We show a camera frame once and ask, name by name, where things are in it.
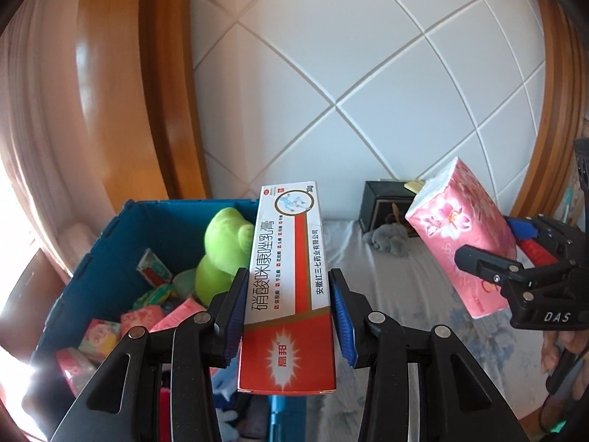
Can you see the blue plastic container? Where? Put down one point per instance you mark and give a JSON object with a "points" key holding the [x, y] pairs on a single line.
{"points": [[138, 221]]}

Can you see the person's right hand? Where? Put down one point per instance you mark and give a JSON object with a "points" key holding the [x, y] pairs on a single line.
{"points": [[550, 354]]}

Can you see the small red white box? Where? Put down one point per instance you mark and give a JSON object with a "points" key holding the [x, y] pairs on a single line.
{"points": [[154, 269]]}

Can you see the wooden headboard frame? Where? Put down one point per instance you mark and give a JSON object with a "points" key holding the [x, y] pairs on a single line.
{"points": [[152, 78]]}

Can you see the sheer curtain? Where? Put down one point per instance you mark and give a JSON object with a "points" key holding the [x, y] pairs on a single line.
{"points": [[41, 124]]}

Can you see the green packet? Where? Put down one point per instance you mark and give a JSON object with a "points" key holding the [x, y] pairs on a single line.
{"points": [[154, 297]]}

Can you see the white padded headboard panel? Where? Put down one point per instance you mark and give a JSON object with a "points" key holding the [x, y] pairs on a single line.
{"points": [[368, 78]]}

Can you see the pink floral tissue pack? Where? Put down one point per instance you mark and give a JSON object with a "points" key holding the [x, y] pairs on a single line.
{"points": [[455, 221]]}

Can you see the red white medicine box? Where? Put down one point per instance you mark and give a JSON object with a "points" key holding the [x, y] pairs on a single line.
{"points": [[285, 285]]}

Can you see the green plush toy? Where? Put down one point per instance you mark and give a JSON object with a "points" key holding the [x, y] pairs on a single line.
{"points": [[225, 239]]}

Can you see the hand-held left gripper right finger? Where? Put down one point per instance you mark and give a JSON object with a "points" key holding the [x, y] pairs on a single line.
{"points": [[343, 327]]}

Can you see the grey plush toy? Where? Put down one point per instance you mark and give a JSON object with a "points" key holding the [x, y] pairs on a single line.
{"points": [[389, 239]]}

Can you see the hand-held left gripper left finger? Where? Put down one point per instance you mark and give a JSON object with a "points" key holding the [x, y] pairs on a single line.
{"points": [[232, 327]]}

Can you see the yellow sticky note pad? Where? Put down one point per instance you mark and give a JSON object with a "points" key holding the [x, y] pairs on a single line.
{"points": [[412, 185]]}

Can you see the black gift box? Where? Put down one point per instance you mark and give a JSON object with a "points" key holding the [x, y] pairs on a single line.
{"points": [[372, 207]]}

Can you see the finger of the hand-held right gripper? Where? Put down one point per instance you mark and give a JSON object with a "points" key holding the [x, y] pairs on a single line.
{"points": [[497, 272], [522, 226]]}

